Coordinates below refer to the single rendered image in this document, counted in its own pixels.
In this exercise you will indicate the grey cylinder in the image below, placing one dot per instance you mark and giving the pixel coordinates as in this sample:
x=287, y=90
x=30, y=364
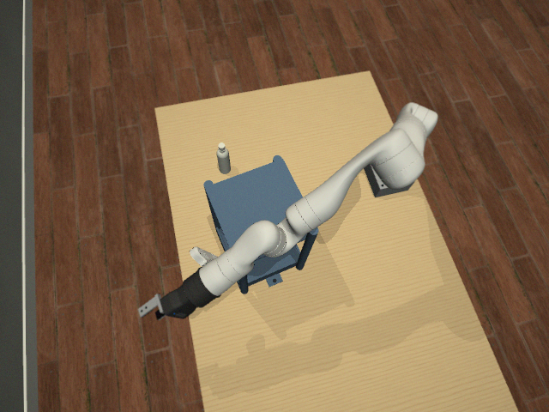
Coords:
x=223, y=159

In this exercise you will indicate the blue shelving unit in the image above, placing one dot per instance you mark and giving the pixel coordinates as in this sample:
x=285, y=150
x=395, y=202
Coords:
x=261, y=194

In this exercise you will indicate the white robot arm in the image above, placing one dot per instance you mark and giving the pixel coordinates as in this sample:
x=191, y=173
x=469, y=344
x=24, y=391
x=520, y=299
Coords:
x=393, y=157

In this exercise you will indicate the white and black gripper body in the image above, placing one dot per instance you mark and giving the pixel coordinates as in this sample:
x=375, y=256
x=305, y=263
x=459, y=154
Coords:
x=206, y=284

